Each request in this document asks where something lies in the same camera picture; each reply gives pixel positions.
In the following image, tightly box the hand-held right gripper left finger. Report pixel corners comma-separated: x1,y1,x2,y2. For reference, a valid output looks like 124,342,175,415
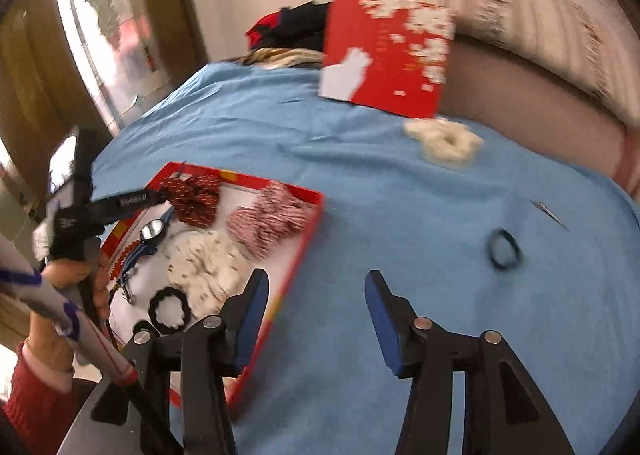
90,269,271,455

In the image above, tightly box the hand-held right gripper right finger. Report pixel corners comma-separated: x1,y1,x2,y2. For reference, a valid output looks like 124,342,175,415
364,270,576,455

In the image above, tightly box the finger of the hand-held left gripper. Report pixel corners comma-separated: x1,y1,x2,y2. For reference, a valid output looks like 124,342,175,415
87,189,162,226

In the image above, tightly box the red cardboard box tray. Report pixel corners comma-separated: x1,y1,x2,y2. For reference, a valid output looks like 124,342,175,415
97,162,326,408

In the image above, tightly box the red bead bracelet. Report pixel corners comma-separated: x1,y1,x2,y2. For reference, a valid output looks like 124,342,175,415
106,239,142,286

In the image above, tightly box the red dotted scrunchie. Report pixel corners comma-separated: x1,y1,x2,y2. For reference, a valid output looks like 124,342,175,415
162,174,222,228

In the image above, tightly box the white dotted scrunchie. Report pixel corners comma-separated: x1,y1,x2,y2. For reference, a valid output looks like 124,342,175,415
162,229,253,318

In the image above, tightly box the person's left forearm red sleeve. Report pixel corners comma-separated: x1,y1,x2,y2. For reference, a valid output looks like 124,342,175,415
0,342,76,446

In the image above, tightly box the person's left hand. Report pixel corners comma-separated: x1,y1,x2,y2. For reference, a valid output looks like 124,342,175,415
25,252,111,376

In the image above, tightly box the red white striped scrunchie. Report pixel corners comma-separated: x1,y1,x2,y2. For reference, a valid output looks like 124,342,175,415
226,182,316,260

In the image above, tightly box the window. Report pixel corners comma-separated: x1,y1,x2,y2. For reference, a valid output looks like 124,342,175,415
52,0,173,123

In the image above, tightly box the white fluffy scrunchie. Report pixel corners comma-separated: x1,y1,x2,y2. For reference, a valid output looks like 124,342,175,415
404,116,485,168

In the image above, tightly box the metal hairpin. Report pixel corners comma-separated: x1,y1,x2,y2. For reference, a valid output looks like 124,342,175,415
531,200,571,232

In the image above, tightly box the beige cloth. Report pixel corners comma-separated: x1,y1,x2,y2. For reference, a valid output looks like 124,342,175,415
239,48,326,70

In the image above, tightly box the black and red garment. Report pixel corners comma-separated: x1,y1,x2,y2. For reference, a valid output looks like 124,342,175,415
244,5,332,52

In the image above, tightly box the red box lid white print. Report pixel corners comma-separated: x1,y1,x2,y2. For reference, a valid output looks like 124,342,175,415
318,0,457,119

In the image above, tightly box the grey padded headboard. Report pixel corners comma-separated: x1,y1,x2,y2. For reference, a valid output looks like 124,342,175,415
437,32,631,181

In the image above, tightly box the wristwatch with blue strap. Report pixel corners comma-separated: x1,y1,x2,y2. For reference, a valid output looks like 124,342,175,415
117,205,177,306

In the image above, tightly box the white striped strap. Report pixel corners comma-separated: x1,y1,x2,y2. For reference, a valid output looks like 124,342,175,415
0,235,138,386

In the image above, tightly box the thin black hair tie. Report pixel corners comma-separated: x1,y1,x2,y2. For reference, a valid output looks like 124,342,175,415
485,229,524,271

